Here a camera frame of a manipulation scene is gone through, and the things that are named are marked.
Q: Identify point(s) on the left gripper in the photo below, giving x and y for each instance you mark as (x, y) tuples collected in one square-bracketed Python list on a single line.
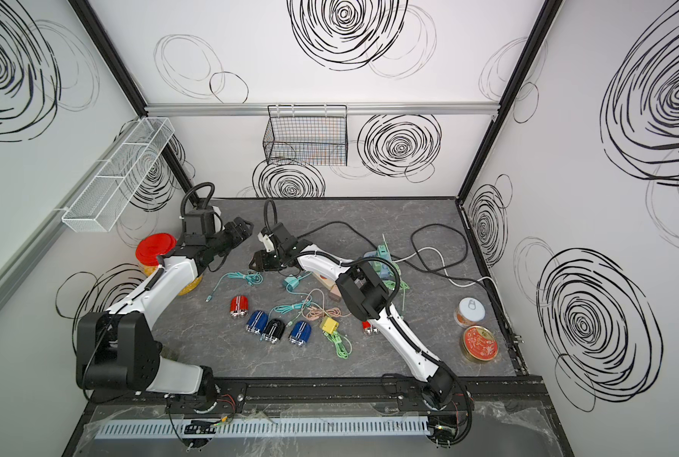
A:
[(240, 222)]

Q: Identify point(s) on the beige power strip red sockets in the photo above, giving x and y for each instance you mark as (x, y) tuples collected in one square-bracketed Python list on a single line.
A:
[(328, 283)]

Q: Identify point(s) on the red shaver far left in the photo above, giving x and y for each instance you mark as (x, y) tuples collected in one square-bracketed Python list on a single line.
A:
[(239, 306)]

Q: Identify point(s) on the blue striped shaver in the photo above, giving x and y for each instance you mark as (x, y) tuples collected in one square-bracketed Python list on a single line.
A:
[(300, 333)]

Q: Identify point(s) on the teal charger adapter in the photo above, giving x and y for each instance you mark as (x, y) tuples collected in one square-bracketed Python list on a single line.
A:
[(292, 282)]

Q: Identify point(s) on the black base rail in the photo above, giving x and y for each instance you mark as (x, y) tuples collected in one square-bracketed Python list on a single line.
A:
[(404, 392)]

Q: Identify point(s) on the yellow jar red lid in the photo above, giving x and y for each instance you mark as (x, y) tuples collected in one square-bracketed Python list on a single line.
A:
[(156, 248)]

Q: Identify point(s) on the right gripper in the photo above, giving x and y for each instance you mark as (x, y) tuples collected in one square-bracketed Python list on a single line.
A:
[(262, 259)]

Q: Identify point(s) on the yellow-green charger adapter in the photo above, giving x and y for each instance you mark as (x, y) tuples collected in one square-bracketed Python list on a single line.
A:
[(329, 325)]

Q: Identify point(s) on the white slotted cable duct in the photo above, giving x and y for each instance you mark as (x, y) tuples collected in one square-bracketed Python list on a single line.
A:
[(264, 428)]

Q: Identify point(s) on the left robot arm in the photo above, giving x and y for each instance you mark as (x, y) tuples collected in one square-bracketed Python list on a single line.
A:
[(115, 348)]

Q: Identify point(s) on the white wire shelf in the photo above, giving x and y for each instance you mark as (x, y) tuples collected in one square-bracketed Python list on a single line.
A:
[(133, 154)]

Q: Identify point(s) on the red round tin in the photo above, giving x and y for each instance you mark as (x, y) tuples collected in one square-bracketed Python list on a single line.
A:
[(478, 344)]

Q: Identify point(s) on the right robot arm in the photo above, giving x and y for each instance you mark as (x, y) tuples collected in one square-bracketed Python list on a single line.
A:
[(368, 299)]

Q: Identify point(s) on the blue shaver left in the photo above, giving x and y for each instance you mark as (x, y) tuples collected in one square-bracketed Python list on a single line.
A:
[(257, 322)]

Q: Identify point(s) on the green charger adapter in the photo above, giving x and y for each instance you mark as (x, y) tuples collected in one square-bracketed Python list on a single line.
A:
[(380, 267)]

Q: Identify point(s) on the black shaver left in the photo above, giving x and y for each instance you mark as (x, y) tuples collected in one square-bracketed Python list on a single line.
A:
[(273, 331)]

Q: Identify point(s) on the pink charger adapter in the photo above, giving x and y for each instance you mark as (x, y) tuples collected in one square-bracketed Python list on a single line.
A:
[(335, 295)]

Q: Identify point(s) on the black wire basket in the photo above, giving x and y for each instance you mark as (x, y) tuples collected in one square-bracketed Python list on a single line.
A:
[(313, 134)]

